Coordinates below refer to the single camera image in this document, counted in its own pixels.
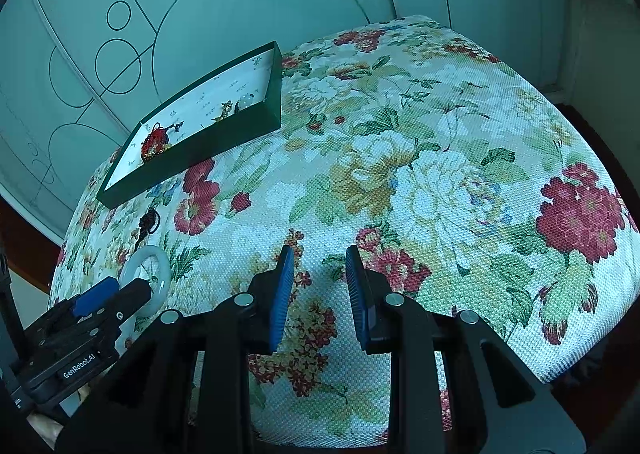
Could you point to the frosted glass wardrobe door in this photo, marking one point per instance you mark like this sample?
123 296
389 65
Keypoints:
77 75

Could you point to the white jade bangle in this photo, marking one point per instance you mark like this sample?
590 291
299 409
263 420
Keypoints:
151 264

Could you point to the red knot tassel charm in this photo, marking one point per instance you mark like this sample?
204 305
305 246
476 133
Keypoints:
157 141

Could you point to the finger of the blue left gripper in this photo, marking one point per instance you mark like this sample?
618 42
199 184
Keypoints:
95 297
124 304

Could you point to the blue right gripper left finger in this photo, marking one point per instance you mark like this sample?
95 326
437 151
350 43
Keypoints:
282 283

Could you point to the green jewelry box tray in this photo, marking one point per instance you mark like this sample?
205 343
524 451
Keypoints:
238 102

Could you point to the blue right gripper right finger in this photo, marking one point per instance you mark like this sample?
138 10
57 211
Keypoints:
360 296

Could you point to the floral fabric cushion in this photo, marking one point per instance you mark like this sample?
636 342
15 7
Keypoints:
451 174

